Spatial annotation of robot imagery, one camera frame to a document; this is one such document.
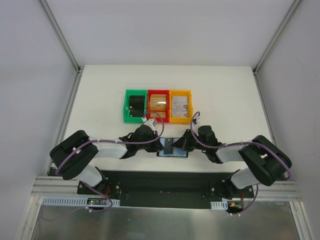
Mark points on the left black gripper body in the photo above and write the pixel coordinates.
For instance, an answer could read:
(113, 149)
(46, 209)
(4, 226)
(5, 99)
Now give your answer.
(155, 144)

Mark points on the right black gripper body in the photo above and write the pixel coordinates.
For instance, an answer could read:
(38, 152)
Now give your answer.
(185, 140)

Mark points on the black VIP card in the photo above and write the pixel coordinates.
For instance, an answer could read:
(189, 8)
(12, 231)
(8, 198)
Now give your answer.
(168, 148)

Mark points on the black card holder wallet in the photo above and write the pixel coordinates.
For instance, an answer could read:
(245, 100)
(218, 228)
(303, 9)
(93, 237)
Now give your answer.
(177, 153)

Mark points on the gold VIP card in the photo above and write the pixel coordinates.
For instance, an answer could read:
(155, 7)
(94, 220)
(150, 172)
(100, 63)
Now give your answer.
(161, 114)

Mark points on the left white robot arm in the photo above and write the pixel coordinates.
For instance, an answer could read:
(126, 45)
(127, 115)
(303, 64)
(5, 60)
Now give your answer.
(72, 156)

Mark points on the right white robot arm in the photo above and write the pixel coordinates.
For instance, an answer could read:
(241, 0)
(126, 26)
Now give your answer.
(265, 162)

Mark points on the gold cards stack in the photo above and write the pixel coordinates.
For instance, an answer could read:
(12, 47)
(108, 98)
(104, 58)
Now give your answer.
(158, 102)

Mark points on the silver VIP cards stack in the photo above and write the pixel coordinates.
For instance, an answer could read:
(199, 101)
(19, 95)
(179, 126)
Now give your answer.
(179, 107)

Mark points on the green plastic bin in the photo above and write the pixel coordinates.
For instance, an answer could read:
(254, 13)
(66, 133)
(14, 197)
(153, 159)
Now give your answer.
(126, 117)

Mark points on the black wallets in green bin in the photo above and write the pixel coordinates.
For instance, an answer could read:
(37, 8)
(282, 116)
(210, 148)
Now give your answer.
(136, 105)

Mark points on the yellow plastic bin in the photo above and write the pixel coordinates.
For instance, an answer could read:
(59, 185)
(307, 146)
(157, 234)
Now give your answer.
(187, 93)

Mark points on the red plastic bin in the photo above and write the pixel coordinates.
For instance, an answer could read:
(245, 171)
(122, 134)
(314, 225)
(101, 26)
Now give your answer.
(160, 91)

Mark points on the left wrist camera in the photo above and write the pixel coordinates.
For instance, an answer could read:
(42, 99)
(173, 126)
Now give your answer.
(151, 123)

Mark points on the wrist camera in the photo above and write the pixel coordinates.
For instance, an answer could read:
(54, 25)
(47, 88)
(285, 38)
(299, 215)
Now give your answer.
(151, 123)
(196, 120)

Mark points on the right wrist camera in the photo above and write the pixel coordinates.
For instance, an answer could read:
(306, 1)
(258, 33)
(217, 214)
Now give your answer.
(196, 120)

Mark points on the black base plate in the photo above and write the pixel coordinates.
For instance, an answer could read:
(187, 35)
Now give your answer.
(155, 189)

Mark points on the right white cable duct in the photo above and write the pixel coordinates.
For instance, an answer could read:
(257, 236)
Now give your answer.
(219, 205)

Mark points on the white cable duct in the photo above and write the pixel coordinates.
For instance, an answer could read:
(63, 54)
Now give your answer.
(67, 201)
(219, 205)

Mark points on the left white cable duct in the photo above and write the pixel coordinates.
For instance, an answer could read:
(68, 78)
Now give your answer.
(67, 201)

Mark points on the right aluminium frame post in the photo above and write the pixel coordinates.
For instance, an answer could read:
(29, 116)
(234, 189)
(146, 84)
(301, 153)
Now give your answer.
(277, 34)

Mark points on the aluminium frame post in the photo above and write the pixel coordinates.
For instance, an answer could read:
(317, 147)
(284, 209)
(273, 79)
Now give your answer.
(277, 34)
(59, 34)

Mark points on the left aluminium frame post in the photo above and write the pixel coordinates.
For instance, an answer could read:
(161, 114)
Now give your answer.
(59, 34)

